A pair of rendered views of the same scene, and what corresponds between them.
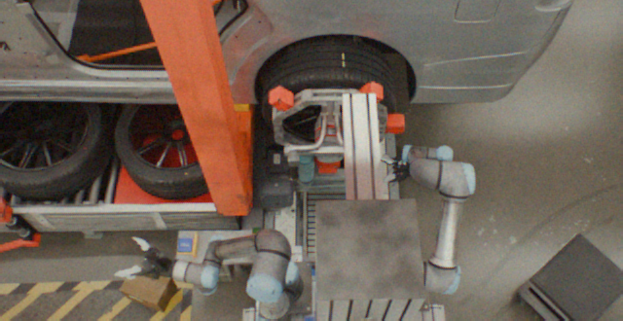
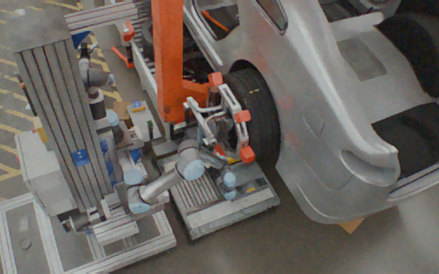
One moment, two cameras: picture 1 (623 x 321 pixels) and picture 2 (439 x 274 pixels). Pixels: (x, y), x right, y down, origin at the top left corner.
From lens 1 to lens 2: 176 cm
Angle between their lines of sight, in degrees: 33
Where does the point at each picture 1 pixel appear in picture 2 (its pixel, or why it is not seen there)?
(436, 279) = (132, 193)
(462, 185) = (184, 166)
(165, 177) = not seen: hidden behind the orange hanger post
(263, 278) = not seen: hidden behind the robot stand
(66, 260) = (127, 82)
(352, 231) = (45, 21)
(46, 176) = (149, 40)
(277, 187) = (193, 135)
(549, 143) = not seen: outside the picture
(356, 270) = (22, 27)
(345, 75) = (243, 94)
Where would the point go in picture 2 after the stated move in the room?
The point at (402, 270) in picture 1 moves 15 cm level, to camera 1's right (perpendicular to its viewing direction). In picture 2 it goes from (26, 42) to (29, 65)
